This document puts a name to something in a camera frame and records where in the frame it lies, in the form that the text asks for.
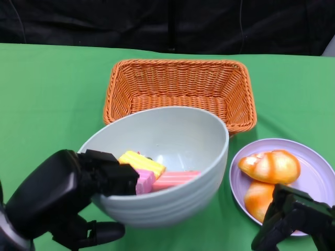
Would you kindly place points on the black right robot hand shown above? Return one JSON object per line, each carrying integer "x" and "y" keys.
{"x": 293, "y": 211}

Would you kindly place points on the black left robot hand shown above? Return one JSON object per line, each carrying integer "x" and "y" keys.
{"x": 52, "y": 188}

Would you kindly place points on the glazed orange bread roll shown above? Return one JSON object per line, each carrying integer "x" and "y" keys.
{"x": 257, "y": 201}
{"x": 272, "y": 167}

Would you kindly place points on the yellow striped cake slice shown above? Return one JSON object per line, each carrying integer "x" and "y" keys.
{"x": 141, "y": 162}

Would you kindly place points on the magenta pink cake slice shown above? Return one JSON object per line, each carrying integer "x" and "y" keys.
{"x": 145, "y": 181}

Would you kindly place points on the salmon pink cake slice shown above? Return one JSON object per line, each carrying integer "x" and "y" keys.
{"x": 172, "y": 179}

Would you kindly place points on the pale grey-green bowl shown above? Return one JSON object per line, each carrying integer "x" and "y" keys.
{"x": 170, "y": 136}

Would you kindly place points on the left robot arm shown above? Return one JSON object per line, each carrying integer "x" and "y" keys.
{"x": 10, "y": 235}

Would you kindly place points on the lilac plate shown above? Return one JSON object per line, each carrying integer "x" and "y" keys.
{"x": 314, "y": 167}

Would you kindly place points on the orange wicker basket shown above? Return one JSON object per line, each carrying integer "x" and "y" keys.
{"x": 180, "y": 83}

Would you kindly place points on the green tablecloth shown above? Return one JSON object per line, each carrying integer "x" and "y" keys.
{"x": 52, "y": 86}

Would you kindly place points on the white object beside curtain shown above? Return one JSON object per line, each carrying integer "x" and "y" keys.
{"x": 329, "y": 48}

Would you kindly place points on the black backdrop curtain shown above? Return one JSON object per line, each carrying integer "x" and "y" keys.
{"x": 104, "y": 23}

